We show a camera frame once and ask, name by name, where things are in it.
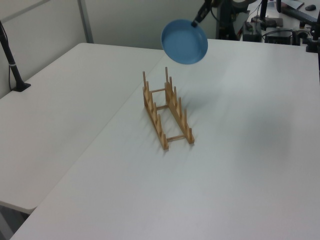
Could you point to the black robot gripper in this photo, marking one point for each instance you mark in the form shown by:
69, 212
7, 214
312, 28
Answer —
205, 8

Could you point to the blue round plate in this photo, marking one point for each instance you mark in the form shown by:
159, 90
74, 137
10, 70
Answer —
183, 42

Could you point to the wooden plate rack with pegs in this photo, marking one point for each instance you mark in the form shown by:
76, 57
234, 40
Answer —
175, 110

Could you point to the grey metal equipment stand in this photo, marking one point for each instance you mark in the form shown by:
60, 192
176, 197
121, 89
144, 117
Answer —
226, 20

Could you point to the black electronics box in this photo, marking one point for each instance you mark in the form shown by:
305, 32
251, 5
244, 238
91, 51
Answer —
252, 31

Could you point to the black monitor stand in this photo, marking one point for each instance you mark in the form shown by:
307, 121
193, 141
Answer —
263, 10

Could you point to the black computer mouse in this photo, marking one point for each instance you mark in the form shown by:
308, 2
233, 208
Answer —
310, 7

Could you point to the black clamp with upright pole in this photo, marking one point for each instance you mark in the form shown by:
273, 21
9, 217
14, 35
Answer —
313, 42

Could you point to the black camera pole with base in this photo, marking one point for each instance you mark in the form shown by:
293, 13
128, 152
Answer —
11, 62

